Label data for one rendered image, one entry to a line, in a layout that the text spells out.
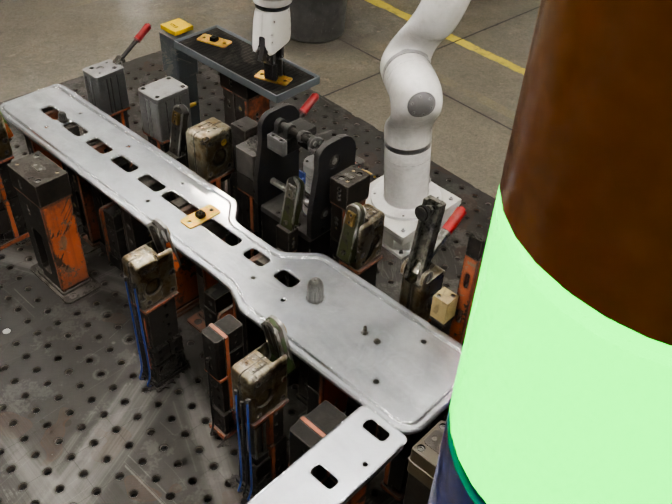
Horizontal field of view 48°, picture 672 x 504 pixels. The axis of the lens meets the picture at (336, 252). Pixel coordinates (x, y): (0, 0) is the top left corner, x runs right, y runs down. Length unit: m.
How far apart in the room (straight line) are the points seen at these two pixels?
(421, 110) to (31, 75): 3.00
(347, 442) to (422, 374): 0.19
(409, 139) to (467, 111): 2.20
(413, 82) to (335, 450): 0.88
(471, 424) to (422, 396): 1.15
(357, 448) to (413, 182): 0.91
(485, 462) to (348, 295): 1.30
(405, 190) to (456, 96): 2.25
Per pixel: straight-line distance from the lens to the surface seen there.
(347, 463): 1.22
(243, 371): 1.27
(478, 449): 0.16
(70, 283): 1.94
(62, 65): 4.52
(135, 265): 1.48
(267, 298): 1.45
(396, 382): 1.32
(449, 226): 1.44
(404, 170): 1.94
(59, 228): 1.84
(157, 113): 1.86
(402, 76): 1.78
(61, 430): 1.69
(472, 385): 0.16
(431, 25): 1.78
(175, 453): 1.61
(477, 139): 3.86
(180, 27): 2.05
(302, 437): 1.27
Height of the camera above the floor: 2.01
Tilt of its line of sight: 41 degrees down
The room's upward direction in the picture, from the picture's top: 3 degrees clockwise
